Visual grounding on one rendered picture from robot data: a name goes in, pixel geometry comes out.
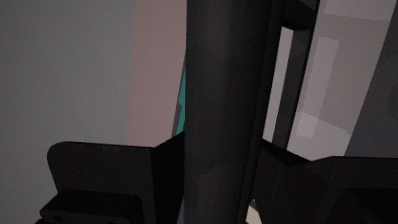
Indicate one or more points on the teal small trowel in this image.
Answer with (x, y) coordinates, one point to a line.
(181, 124)

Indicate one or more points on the beige square tile with dark rectangle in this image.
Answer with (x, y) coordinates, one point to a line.
(253, 216)

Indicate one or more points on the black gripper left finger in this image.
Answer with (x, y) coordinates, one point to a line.
(156, 174)

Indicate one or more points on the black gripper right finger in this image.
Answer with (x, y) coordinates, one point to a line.
(289, 189)

